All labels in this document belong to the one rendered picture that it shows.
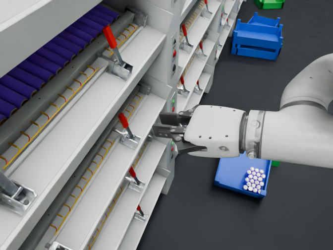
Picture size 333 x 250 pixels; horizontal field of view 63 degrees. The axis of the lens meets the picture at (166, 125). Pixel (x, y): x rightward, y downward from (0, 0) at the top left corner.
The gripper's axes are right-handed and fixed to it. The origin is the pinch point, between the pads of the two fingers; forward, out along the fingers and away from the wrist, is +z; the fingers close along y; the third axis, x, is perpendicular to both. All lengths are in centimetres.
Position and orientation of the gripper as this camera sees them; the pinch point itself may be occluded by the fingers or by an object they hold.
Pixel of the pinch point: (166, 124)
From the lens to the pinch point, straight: 54.8
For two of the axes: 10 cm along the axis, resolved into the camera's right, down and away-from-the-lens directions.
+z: -9.2, -0.9, 3.9
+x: -2.0, -7.3, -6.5
